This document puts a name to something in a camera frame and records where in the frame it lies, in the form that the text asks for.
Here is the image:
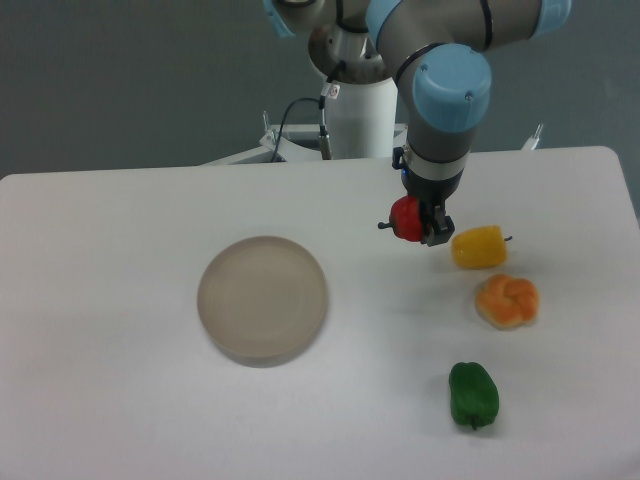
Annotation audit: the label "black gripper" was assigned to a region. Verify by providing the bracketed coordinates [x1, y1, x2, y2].
[392, 146, 463, 246]

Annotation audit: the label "red toy pepper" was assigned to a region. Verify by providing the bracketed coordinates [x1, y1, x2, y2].
[378, 196, 424, 243]

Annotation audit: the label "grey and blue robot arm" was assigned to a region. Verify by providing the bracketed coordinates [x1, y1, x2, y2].
[263, 1, 572, 246]

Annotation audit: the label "yellow toy pepper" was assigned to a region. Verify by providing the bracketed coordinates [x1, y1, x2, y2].
[451, 225, 513, 269]

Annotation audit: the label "green toy pepper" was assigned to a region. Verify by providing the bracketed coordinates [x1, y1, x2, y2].
[448, 362, 500, 430]

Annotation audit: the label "braided toy bread roll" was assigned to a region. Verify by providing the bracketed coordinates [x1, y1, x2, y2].
[474, 274, 540, 329]

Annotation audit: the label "beige round plate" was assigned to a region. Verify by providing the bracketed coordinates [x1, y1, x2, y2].
[196, 236, 329, 368]

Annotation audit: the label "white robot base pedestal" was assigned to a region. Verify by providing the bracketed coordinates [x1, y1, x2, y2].
[325, 79, 397, 159]

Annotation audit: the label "black cable with connector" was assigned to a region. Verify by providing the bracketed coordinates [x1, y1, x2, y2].
[271, 60, 348, 162]

